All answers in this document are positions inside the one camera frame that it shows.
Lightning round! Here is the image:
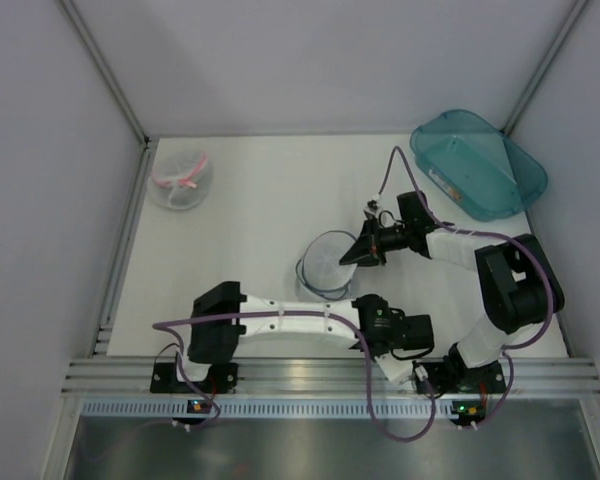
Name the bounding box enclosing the blue-trimmed white mesh laundry bag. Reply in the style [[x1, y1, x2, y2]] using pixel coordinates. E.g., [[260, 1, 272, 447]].
[[295, 230, 356, 302]]

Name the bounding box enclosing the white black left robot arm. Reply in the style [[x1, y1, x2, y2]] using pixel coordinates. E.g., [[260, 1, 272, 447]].
[[177, 281, 434, 382]]

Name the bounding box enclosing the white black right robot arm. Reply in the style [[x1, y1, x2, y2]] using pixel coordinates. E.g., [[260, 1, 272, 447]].
[[339, 191, 565, 389]]

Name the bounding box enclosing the teal plastic tray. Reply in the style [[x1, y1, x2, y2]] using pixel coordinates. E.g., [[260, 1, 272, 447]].
[[410, 109, 548, 222]]

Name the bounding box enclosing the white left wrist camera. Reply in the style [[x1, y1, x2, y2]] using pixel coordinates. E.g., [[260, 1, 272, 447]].
[[376, 355, 429, 394]]

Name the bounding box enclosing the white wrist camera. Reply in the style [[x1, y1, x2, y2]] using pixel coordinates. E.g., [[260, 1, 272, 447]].
[[376, 355, 429, 394], [363, 193, 384, 220]]

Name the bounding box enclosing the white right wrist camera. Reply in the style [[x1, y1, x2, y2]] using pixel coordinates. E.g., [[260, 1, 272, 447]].
[[363, 193, 384, 220]]

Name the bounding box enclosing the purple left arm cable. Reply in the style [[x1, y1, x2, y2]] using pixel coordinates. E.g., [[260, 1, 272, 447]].
[[151, 309, 437, 444]]

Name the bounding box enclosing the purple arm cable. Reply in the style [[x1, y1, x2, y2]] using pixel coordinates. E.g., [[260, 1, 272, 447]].
[[377, 145, 566, 429], [151, 309, 437, 444]]

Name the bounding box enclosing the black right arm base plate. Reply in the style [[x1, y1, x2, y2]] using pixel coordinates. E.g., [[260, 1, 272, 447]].
[[413, 361, 506, 396]]

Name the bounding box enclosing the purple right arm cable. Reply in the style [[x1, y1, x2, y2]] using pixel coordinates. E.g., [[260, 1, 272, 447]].
[[377, 145, 566, 429]]

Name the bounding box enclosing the aluminium front rail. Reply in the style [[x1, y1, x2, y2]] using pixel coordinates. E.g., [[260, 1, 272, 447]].
[[61, 356, 600, 399]]

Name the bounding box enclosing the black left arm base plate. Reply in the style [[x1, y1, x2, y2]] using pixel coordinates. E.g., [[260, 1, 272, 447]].
[[149, 361, 239, 395]]

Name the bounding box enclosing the left aluminium corner post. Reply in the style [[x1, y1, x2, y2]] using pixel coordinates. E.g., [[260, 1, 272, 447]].
[[59, 0, 151, 147]]

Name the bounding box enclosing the aluminium corner post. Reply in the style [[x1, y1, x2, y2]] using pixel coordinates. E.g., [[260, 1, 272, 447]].
[[500, 0, 592, 136], [59, 0, 151, 147]]

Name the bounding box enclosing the right aluminium corner post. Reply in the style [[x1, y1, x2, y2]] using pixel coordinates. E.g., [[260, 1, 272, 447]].
[[500, 0, 592, 136]]

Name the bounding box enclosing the white slotted cable duct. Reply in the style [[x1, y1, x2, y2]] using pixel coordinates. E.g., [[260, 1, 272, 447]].
[[81, 398, 486, 417]]

